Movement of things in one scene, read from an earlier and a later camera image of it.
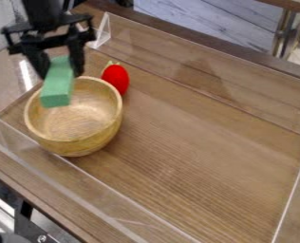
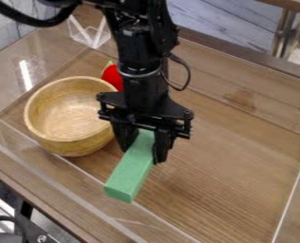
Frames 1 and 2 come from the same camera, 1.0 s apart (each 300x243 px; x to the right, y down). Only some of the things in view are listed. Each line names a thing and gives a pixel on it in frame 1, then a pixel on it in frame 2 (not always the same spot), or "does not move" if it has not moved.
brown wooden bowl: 73,129 does not move
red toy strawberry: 115,75 does not move
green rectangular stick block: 57,85 to 134,169
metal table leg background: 289,32 does not move
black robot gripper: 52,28 to 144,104
